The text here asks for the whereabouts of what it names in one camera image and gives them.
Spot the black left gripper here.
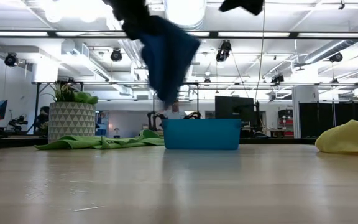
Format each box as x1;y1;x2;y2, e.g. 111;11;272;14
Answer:
103;0;155;40

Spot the blue microfiber towel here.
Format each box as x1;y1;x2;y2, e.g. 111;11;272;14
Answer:
138;15;201;106

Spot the green microfiber towel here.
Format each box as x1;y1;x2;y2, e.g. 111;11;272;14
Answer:
35;129;165;151

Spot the yellow microfiber towel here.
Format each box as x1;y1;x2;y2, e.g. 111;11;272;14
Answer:
314;119;358;155

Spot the black ceiling spotlight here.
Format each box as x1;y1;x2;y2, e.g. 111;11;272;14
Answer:
328;52;344;63
4;52;19;67
110;48;123;62
271;73;285;85

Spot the person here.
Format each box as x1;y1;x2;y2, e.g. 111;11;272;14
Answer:
166;100;183;121
35;105;50;135

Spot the black computer monitor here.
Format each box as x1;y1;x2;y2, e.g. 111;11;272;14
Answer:
214;95;260;138

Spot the triangle-patterned planter with plant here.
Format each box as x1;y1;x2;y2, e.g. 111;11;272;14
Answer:
44;81;99;144

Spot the white pillar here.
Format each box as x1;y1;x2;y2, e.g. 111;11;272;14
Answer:
291;86;319;139

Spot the blue plastic bin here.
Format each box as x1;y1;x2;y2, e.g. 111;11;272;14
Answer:
162;118;242;151

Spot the red storage shelf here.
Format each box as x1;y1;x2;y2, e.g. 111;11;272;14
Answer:
277;108;295;138

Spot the black room partition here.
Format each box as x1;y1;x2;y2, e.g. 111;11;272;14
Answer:
298;93;358;138

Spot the black overhead frame bar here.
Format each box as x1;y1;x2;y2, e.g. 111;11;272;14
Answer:
0;30;358;40

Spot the black overhead camera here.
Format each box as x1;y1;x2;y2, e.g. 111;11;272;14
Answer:
215;39;232;62

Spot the silver ceiling duct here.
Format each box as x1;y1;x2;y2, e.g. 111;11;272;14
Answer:
163;0;208;30

